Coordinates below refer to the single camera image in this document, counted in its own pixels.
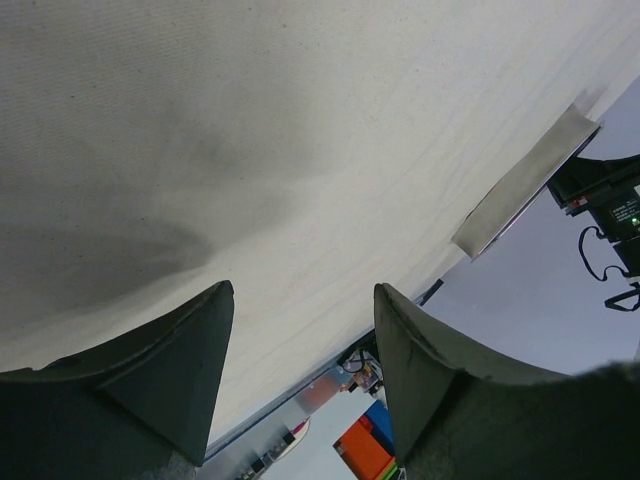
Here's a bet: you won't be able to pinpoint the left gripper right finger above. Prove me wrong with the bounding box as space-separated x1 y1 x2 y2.
374 284 639 479

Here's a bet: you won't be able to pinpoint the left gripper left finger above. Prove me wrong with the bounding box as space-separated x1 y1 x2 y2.
1 281 234 479

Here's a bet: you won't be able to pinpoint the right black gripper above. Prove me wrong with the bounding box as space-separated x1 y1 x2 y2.
547 155 639 279

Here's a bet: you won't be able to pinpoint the beige cloth surgical kit wrap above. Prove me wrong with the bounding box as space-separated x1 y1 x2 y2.
1 1 639 437

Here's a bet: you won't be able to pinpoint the stainless steel instrument tray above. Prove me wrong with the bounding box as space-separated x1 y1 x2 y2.
451 91 603 260

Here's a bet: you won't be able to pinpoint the orange and blue boxes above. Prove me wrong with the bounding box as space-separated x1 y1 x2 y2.
333 401 401 480

